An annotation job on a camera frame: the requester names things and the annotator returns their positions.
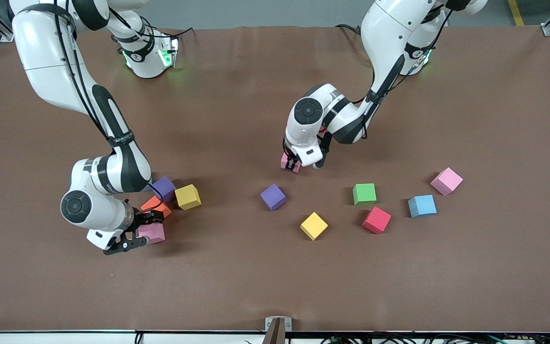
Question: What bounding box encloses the yellow floor tape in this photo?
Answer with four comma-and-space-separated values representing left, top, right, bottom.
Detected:
508, 0, 527, 27

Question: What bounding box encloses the orange foam cube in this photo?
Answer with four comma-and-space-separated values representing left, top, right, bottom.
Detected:
141, 195, 172, 221

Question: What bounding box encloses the blue foam cube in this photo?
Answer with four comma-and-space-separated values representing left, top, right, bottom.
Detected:
408, 194, 437, 218

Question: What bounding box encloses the white table edge rail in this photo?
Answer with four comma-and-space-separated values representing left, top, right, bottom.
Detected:
0, 331, 550, 344

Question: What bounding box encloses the black cable bundle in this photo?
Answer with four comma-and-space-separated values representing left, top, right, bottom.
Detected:
320, 333, 550, 344

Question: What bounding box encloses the green foam cube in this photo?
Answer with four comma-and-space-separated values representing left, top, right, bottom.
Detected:
352, 183, 378, 207

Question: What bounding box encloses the purple foam cube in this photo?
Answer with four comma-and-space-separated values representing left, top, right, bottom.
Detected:
152, 176, 177, 203
260, 183, 287, 212

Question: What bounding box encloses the yellow foam cube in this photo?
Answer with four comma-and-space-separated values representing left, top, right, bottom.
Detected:
300, 212, 329, 241
174, 184, 202, 211

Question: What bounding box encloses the brown table mat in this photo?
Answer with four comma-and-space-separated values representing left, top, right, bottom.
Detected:
0, 25, 550, 333

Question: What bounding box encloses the pink foam cube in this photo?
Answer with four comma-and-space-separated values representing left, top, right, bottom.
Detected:
280, 152, 303, 173
430, 167, 464, 196
137, 221, 166, 245

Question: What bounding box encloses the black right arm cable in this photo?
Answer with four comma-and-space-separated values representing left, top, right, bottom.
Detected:
53, 0, 166, 213

